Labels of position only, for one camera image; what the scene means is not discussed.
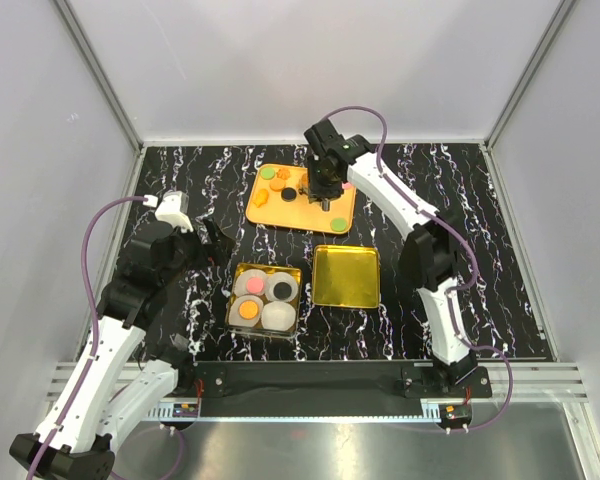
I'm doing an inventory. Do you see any green round cookie top left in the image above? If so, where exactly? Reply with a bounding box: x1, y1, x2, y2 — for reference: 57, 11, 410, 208
260, 167, 276, 180

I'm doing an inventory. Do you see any black round cookie on tray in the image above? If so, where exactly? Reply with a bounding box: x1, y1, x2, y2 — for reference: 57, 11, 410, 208
281, 187, 297, 202

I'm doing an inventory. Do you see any white paper cup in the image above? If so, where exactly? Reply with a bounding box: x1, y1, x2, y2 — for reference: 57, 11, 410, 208
261, 301, 296, 332
265, 272, 299, 302
233, 269, 268, 297
228, 295, 264, 328

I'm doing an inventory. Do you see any orange fish cookie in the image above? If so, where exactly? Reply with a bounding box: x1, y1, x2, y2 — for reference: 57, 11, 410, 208
252, 189, 269, 208

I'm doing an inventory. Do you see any aluminium frame rail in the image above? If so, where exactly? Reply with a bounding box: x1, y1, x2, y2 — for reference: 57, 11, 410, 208
49, 361, 587, 421

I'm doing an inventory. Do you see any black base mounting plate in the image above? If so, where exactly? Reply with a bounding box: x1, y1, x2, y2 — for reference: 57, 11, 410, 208
189, 360, 493, 400

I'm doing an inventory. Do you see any orange flower cookie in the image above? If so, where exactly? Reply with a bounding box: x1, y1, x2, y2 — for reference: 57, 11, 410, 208
276, 168, 291, 180

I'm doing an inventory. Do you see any white paper cup back right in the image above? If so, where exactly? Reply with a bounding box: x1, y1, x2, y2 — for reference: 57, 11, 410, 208
265, 272, 299, 302

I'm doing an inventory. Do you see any orange round cookie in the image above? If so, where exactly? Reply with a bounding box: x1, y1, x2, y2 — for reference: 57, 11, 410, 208
239, 300, 260, 320
269, 178, 286, 192

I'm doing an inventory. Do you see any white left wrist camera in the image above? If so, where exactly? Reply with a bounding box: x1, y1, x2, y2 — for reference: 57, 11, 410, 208
143, 191, 193, 233

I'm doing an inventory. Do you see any white paper cup front right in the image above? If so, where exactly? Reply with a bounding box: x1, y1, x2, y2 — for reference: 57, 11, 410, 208
261, 301, 296, 332

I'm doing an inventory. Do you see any orange plastic tray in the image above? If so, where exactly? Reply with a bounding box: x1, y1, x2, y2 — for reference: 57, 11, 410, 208
245, 164, 356, 235

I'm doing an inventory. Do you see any green round cookie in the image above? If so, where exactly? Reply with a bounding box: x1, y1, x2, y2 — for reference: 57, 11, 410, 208
330, 218, 348, 232
260, 167, 276, 180

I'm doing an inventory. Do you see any white paper cup back left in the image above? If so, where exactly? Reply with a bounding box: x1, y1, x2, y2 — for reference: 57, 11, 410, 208
233, 269, 268, 297

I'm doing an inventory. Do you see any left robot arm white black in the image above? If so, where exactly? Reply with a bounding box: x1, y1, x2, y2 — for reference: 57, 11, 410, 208
9, 219, 235, 479

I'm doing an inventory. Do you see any black round cookie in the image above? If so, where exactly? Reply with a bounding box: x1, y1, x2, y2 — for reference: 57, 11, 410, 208
281, 187, 297, 202
273, 282, 293, 301

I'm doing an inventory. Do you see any gold cookie tin box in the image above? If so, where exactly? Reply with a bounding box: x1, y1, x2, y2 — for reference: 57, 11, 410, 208
225, 262, 302, 339

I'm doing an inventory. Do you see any gold tin lid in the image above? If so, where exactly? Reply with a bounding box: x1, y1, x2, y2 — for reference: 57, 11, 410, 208
311, 245, 380, 309

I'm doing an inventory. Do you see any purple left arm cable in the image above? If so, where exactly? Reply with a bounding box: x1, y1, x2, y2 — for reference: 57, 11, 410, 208
24, 195, 186, 480

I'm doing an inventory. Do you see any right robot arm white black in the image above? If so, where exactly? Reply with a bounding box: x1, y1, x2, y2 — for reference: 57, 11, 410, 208
304, 119, 477, 397

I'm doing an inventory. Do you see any green round cookie bottom right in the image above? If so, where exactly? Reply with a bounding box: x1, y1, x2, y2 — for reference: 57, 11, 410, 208
330, 218, 348, 232

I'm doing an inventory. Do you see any white paper cup front left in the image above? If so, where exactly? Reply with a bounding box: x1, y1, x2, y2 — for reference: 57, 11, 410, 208
228, 295, 264, 328

